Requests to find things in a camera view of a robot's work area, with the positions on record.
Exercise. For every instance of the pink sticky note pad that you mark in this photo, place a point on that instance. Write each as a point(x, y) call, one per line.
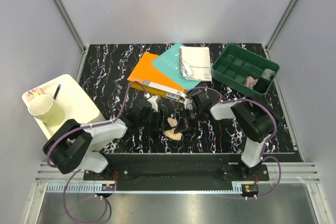
point(35, 93)

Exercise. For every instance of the green paper cup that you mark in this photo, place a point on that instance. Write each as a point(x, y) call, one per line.
point(46, 109)

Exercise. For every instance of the green compartment tray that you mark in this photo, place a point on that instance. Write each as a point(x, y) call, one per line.
point(233, 63)

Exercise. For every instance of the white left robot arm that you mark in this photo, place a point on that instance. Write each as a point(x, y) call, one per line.
point(76, 146)

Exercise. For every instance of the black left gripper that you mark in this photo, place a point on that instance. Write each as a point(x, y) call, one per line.
point(159, 125)

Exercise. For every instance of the blue black pen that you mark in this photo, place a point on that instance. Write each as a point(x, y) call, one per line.
point(57, 91)

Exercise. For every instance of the cream plastic bin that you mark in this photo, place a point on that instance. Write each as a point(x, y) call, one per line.
point(71, 97)

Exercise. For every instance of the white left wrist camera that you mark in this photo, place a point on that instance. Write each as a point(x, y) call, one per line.
point(154, 100)

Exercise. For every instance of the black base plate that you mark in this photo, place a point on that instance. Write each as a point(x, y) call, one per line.
point(178, 173)

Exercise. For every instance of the beige underwear navy trim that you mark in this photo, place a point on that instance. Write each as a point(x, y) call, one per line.
point(170, 133)

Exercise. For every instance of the white Canon safety booklet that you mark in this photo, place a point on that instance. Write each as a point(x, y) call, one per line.
point(195, 63)

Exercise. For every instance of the orange folder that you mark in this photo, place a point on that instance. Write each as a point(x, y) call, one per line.
point(146, 74)

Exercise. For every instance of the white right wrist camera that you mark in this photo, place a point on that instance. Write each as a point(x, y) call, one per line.
point(188, 103)

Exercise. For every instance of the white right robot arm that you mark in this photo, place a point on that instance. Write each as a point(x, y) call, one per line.
point(257, 120)

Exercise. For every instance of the grey underwear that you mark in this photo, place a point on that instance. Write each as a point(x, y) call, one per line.
point(268, 74)

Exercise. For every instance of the teal plastic board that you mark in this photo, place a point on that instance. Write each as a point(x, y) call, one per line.
point(168, 63)

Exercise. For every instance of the pink rolled underwear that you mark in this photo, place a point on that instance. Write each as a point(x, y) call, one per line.
point(250, 82)

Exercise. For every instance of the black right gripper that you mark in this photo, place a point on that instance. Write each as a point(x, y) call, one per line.
point(184, 123)

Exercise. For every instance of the yellow binder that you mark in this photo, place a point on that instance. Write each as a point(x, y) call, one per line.
point(155, 91)

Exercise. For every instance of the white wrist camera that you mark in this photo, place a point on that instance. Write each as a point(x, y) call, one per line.
point(154, 100)
point(188, 103)

